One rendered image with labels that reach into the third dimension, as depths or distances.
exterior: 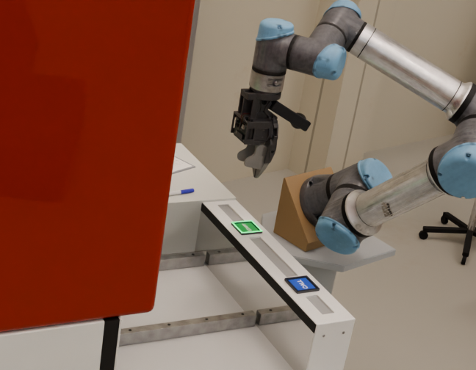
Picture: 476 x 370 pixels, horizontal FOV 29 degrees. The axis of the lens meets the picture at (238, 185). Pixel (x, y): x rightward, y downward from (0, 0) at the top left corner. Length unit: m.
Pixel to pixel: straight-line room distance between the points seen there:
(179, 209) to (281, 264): 0.33
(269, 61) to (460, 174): 0.46
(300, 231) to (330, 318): 0.57
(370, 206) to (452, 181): 0.26
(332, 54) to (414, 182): 0.35
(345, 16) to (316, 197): 0.56
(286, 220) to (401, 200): 0.45
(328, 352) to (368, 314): 1.94
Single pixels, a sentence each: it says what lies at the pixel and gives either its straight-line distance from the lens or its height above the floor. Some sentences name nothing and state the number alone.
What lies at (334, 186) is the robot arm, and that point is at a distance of 2.36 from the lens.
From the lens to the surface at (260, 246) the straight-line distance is 2.11.
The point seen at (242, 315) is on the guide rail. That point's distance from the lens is 2.04.
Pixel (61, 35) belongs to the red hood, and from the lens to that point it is 1.08.
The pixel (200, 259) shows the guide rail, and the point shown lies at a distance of 2.25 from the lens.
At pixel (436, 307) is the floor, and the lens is 4.04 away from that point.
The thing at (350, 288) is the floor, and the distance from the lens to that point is 4.01.
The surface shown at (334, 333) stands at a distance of 1.89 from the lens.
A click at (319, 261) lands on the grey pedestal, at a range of 2.39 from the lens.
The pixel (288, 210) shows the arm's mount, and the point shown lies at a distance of 2.43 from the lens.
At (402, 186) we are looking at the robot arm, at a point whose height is 1.15.
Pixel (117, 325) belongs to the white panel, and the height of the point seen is 1.21.
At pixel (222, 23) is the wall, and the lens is 4.38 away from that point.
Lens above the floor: 1.92
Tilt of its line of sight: 24 degrees down
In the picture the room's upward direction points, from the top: 9 degrees clockwise
